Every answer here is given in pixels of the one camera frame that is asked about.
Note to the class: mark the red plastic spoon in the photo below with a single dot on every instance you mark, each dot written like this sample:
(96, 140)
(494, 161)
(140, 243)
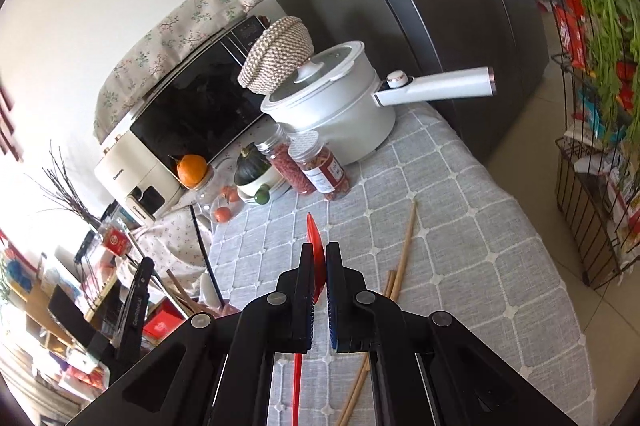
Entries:
(317, 256)

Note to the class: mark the grey checked tablecloth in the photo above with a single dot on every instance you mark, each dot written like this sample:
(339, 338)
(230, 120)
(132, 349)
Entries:
(450, 256)

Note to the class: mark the green lime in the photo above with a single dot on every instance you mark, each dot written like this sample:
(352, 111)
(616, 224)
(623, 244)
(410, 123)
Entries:
(261, 196)

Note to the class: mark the white plastic spoon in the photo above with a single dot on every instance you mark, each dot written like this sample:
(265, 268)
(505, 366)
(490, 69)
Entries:
(207, 288)

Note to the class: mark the small red box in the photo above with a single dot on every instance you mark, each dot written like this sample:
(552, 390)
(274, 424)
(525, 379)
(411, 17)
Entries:
(117, 242)

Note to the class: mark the dried twig decoration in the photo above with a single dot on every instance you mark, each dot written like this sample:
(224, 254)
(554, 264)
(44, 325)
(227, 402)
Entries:
(65, 191)

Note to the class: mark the small orange pumpkin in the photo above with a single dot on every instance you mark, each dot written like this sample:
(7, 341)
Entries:
(192, 171)

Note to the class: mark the black chopstick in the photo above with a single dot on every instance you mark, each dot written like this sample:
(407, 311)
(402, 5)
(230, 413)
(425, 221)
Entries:
(207, 256)

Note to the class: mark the white electric pot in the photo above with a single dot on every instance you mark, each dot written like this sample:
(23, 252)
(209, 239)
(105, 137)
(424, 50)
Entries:
(330, 105)

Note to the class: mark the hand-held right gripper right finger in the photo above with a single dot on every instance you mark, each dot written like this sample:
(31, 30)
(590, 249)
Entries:
(332, 306)

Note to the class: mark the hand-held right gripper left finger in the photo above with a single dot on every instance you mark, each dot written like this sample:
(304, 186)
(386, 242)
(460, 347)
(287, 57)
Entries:
(307, 306)

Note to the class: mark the cluttered wooden shelf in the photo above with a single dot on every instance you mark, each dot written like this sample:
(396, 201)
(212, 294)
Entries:
(50, 331)

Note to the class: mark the red gift box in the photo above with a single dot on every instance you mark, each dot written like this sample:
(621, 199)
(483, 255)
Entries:
(162, 321)

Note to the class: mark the white ceramic bowl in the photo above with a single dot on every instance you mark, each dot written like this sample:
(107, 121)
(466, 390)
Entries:
(277, 188)

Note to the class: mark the small red tomato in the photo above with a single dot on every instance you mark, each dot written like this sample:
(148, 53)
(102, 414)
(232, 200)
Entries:
(229, 193)
(222, 214)

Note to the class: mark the dark green squash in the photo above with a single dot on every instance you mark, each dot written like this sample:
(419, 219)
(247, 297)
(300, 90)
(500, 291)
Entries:
(250, 168)

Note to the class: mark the floral cloth cover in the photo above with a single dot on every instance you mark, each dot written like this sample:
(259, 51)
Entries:
(175, 25)

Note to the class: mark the jar of red beans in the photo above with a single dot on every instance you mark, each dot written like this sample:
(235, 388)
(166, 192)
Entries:
(287, 165)

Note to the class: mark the green leafy vegetables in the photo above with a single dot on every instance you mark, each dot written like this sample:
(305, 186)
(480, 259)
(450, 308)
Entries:
(610, 30)

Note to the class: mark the woven straw basket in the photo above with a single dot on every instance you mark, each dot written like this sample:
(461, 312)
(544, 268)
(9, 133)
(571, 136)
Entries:
(275, 50)

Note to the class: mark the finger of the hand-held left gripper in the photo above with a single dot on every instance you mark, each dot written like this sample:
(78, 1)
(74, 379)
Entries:
(142, 278)

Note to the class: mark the cream microwave oven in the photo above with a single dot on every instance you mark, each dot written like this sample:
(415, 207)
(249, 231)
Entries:
(190, 105)

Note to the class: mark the wooden chopstick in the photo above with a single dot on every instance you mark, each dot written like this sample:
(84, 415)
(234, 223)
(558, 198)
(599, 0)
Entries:
(180, 288)
(192, 303)
(406, 246)
(357, 386)

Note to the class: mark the clear glass jar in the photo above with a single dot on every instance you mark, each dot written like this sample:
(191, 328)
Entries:
(205, 206)

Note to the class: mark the floral hanging cloth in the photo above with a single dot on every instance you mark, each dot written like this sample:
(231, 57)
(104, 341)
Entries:
(170, 246)

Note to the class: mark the white label jar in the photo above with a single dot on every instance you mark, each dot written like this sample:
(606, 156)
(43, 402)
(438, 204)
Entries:
(322, 171)

